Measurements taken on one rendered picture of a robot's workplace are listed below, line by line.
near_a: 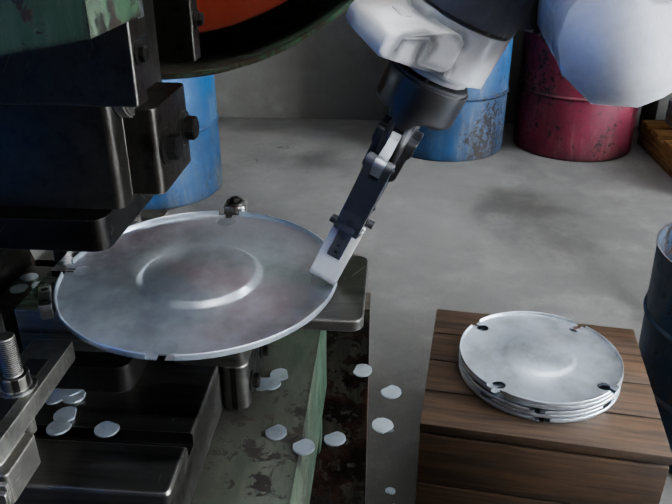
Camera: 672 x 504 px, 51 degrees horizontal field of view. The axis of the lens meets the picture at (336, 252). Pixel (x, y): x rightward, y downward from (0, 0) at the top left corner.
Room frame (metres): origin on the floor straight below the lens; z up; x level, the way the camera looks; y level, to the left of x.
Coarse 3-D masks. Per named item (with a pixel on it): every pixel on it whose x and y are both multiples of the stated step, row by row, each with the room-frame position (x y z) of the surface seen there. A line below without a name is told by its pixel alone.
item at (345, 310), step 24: (360, 264) 0.68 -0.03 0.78; (336, 288) 0.63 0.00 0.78; (360, 288) 0.63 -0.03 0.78; (336, 312) 0.58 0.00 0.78; (360, 312) 0.58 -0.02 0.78; (192, 360) 0.60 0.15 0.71; (216, 360) 0.60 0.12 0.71; (240, 360) 0.60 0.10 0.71; (240, 384) 0.60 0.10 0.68; (240, 408) 0.60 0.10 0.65
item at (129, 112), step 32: (160, 96) 0.65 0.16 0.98; (0, 128) 0.59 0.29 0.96; (32, 128) 0.58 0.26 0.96; (64, 128) 0.58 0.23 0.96; (96, 128) 0.58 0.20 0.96; (128, 128) 0.60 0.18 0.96; (160, 128) 0.61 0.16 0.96; (192, 128) 0.67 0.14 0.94; (0, 160) 0.59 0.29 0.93; (32, 160) 0.58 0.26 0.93; (64, 160) 0.58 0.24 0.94; (96, 160) 0.58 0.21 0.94; (128, 160) 0.60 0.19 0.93; (160, 160) 0.60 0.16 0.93; (0, 192) 0.59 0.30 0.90; (32, 192) 0.58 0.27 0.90; (64, 192) 0.58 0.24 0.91; (96, 192) 0.58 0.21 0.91; (128, 192) 0.59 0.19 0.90; (160, 192) 0.60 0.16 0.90
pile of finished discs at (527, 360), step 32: (480, 320) 1.18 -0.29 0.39; (512, 320) 1.19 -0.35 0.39; (544, 320) 1.19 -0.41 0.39; (480, 352) 1.08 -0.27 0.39; (512, 352) 1.07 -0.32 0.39; (544, 352) 1.07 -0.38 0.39; (576, 352) 1.08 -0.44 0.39; (608, 352) 1.08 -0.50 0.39; (480, 384) 1.00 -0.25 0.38; (512, 384) 0.99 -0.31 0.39; (544, 384) 0.98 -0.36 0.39; (576, 384) 0.98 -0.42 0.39; (608, 384) 0.99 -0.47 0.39; (544, 416) 0.93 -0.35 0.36; (576, 416) 0.93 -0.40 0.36
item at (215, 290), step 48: (144, 240) 0.73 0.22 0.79; (192, 240) 0.73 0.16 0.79; (240, 240) 0.73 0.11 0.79; (288, 240) 0.73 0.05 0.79; (96, 288) 0.62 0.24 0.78; (144, 288) 0.62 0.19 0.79; (192, 288) 0.61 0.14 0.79; (240, 288) 0.61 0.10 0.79; (288, 288) 0.62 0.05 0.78; (96, 336) 0.54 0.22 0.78; (144, 336) 0.54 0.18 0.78; (192, 336) 0.54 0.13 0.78; (240, 336) 0.54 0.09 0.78
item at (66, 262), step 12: (72, 252) 0.71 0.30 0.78; (60, 264) 0.68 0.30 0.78; (36, 288) 0.63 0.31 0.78; (24, 300) 0.61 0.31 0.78; (36, 300) 0.61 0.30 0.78; (24, 312) 0.59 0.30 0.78; (36, 312) 0.59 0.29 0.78; (24, 324) 0.59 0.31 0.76; (36, 324) 0.59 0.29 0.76; (48, 324) 0.59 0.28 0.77; (60, 324) 0.58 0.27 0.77; (24, 336) 0.59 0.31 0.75; (36, 336) 0.59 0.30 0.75; (48, 336) 0.59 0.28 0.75; (60, 336) 0.58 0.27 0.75; (72, 336) 0.58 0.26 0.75; (24, 348) 0.59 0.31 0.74; (84, 348) 0.58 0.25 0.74; (96, 348) 0.58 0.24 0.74
